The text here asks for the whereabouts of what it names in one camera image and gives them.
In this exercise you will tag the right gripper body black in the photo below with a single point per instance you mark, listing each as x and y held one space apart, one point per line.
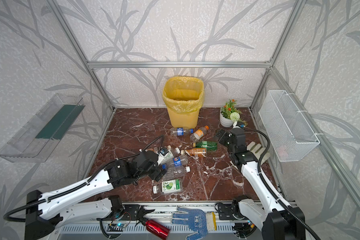
225 138

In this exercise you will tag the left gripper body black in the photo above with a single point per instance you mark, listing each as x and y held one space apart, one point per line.
155 172

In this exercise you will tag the clear ribbed bottle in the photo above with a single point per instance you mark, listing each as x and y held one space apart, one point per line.
175 173

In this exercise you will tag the pepsi label bottle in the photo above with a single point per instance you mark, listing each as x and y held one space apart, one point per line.
181 160

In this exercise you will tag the green white label bottle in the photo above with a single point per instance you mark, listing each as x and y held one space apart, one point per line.
173 152

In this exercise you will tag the green lime label bottle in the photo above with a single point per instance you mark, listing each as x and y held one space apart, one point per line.
168 187

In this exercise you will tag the amber tea bottle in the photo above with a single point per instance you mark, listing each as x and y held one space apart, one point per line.
195 152

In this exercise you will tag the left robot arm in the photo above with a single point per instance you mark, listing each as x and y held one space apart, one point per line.
45 212

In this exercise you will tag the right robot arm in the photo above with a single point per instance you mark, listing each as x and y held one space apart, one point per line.
276 218

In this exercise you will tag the blue label bottle near bin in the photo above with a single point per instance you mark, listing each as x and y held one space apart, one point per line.
178 132

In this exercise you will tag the yellow trash bin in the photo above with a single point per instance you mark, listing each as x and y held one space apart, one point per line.
184 97

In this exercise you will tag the potted plant white pot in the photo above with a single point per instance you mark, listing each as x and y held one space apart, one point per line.
229 115

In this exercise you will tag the green bottle yellow cap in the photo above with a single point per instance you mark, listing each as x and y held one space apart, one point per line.
210 146

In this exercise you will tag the orange cap clear bottle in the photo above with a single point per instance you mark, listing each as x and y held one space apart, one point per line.
199 134

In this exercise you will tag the red metal flask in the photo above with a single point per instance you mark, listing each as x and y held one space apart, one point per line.
152 226

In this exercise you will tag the small circuit board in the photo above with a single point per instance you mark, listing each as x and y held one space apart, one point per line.
117 227

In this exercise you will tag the blue dotted work glove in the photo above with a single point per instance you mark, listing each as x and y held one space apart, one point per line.
194 219

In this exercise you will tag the yellow sponge pad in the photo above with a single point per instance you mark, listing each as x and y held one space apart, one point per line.
211 222

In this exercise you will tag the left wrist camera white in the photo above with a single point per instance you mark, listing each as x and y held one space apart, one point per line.
162 155

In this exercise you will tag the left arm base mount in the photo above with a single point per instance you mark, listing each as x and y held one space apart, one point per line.
121 212

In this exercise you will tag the white wire mesh basket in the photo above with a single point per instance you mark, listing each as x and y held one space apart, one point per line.
290 133

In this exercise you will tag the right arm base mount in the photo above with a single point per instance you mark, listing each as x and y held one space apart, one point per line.
231 211

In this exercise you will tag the clear acrylic wall shelf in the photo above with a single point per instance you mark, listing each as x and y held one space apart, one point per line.
39 137

